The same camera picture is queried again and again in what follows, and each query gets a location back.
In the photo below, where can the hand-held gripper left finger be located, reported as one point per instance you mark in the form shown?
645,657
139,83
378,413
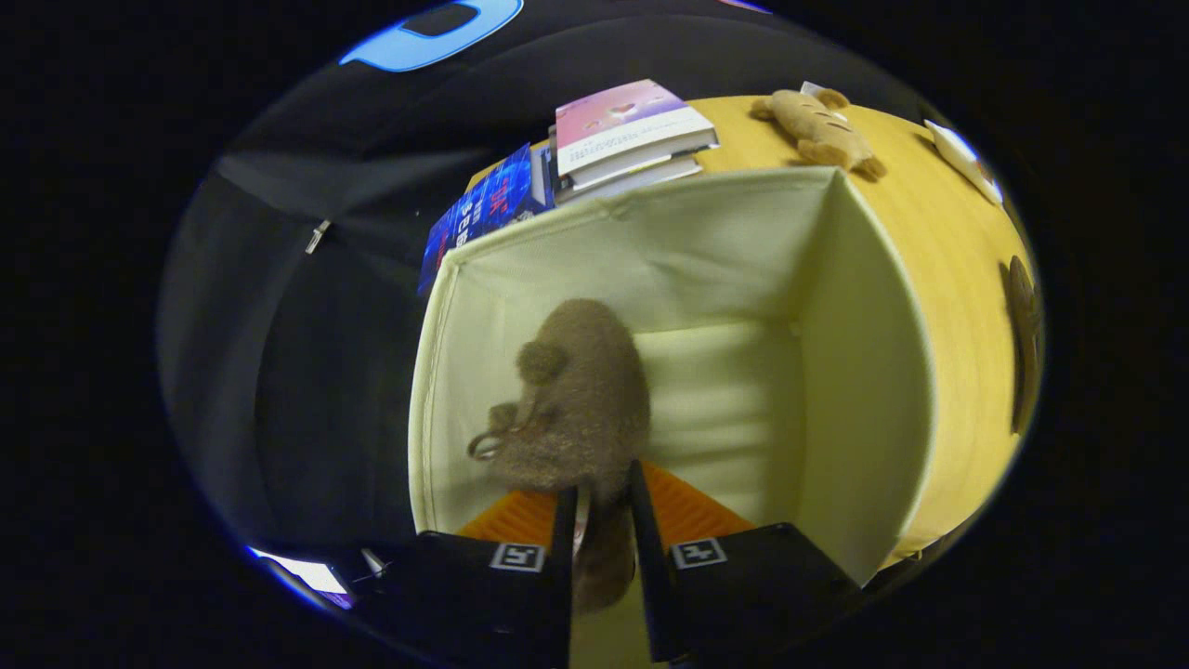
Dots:
560,595

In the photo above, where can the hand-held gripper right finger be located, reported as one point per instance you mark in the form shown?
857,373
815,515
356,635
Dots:
650,595

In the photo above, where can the brown fuzzy slipper shoe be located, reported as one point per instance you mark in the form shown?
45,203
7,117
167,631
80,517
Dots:
585,390
1022,316

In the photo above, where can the fabric storage box with lid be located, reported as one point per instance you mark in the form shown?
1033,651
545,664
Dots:
743,260

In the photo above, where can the computer monitor screen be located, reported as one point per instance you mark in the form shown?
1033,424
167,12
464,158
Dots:
311,576

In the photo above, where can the dark blue cover book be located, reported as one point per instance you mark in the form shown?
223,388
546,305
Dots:
483,209

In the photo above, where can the light blue book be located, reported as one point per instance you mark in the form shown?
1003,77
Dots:
604,190

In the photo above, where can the grey book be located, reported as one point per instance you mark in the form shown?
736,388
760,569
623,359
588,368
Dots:
641,169

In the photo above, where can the silver clip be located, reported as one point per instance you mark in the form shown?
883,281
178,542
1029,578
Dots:
318,236

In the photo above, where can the pink cover book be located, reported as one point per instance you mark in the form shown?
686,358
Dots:
622,116

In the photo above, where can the brown bread plush toy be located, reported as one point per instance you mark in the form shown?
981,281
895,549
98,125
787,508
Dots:
817,130

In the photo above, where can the white soft toy orange tag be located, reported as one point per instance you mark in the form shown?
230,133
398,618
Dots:
966,158

